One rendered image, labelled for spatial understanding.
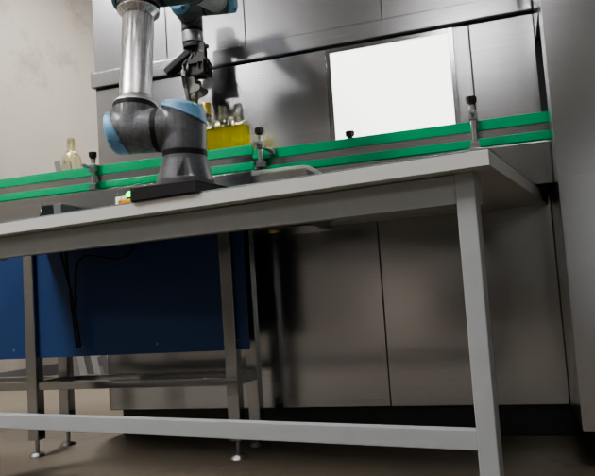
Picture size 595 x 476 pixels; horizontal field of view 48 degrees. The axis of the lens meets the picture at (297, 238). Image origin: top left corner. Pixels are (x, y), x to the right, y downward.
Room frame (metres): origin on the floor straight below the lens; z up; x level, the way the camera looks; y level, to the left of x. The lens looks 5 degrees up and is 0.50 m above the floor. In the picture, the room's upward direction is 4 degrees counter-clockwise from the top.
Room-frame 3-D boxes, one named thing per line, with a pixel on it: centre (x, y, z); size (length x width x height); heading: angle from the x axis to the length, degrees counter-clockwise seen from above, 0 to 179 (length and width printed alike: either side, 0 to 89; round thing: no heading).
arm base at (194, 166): (1.73, 0.28, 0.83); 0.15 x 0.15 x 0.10
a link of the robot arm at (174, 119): (1.73, 0.28, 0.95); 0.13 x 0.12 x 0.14; 82
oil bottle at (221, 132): (2.25, 0.23, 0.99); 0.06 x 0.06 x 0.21; 72
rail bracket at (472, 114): (1.88, -0.52, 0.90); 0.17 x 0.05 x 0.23; 162
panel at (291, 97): (2.28, -0.12, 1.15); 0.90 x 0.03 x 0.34; 72
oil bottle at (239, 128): (2.23, 0.17, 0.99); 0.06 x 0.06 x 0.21; 72
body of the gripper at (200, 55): (2.27, 0.31, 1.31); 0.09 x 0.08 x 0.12; 72
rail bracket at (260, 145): (2.07, 0.09, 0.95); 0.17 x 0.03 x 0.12; 162
